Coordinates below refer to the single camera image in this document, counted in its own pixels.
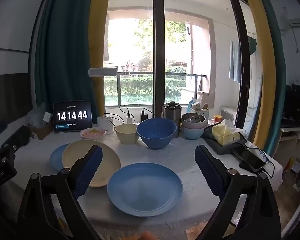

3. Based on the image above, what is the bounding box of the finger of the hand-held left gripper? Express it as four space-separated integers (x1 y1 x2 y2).
1 125 31 155

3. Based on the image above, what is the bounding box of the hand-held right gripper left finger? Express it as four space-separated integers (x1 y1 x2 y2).
16 144 103 240

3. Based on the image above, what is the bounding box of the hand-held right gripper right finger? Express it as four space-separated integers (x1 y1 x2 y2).
194 144 282 240

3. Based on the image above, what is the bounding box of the cream plate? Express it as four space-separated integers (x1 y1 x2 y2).
62 140 121 188

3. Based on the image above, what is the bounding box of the pink strawberry print bowl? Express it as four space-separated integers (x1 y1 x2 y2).
80 127 106 140

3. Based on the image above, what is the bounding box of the cream bowl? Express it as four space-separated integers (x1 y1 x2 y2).
115 124 140 145

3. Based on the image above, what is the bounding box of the large blue plate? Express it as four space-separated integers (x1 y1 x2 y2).
107 163 183 217

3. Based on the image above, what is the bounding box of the dark blue bowl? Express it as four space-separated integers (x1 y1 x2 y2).
136 117 177 150

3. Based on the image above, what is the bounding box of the white textured tablecloth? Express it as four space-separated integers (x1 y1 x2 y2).
9 124 283 240

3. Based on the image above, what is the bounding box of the cardboard box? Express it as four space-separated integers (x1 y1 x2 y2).
30 122 53 140

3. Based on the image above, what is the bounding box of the grey folded cloth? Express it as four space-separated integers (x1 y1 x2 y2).
202 124 248 155

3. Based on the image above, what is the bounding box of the clear plastic bag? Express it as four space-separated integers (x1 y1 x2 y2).
27 102 53 128

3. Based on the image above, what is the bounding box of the small light blue plate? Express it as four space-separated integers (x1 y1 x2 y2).
49 144 72 171

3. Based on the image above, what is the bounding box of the yellow tissue pack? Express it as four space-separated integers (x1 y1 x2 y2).
212 119 243 147

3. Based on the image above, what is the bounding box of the light blue bowl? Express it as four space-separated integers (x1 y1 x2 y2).
182 126 205 140

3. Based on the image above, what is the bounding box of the black phone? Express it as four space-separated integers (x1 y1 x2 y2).
237 149 267 173

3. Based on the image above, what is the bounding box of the white round device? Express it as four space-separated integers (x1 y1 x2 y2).
97 116 115 135

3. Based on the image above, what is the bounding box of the tablet clock display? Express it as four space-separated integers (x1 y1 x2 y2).
52 100 93 133

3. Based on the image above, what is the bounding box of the white plastic basket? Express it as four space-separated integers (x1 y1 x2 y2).
190 107 210 121

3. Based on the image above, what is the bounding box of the steel tumbler with black lid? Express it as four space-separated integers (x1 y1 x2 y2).
162 101 182 138

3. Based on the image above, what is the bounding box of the wooden side desk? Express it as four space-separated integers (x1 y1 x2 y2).
272 127 300 161

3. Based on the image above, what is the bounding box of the teal curtain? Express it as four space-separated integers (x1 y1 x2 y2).
34 0 97 120
252 0 287 158

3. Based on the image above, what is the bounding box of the balcony railing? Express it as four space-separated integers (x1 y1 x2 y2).
104 72 207 105

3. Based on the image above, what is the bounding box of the white desk lamp head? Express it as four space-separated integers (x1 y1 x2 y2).
88 67 118 77

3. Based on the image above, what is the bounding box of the light blue hanging towel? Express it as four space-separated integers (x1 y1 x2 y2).
229 39 241 83

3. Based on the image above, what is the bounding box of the black monitor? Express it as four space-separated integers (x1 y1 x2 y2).
282 84 300 128

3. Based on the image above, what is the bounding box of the yellow curtain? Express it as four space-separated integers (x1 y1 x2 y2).
89 0 113 120
236 0 277 150

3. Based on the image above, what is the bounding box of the green hanging garment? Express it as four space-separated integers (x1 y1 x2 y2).
247 36 257 54

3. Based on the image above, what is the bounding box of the black cable of white device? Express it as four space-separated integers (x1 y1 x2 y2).
104 114 126 126

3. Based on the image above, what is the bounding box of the black phone cable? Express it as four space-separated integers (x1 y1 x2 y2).
230 142 275 179

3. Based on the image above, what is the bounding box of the black cable of white charger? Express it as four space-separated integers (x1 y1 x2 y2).
119 104 131 117

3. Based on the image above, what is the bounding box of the dark door frame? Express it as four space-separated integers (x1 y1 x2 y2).
152 0 165 120

